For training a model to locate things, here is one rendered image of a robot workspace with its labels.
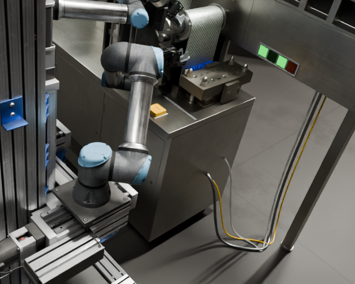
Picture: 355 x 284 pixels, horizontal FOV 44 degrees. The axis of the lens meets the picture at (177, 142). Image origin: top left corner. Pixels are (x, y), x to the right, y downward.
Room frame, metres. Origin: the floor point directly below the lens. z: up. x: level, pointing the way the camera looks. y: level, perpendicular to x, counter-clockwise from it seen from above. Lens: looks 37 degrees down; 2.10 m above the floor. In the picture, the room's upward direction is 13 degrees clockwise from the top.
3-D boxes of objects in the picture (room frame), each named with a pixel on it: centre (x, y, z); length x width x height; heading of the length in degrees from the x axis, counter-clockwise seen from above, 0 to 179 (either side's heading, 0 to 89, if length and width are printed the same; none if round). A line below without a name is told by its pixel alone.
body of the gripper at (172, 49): (1.95, 0.14, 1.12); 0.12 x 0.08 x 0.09; 141
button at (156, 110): (1.80, 0.13, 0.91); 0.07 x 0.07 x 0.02; 51
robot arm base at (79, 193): (1.24, 0.29, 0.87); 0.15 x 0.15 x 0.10
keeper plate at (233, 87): (2.05, -0.21, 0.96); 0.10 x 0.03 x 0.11; 141
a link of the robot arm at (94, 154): (1.25, 0.28, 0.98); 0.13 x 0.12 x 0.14; 98
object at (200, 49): (2.14, -0.01, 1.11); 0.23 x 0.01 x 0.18; 141
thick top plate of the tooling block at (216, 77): (2.09, -0.13, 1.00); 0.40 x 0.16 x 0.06; 141
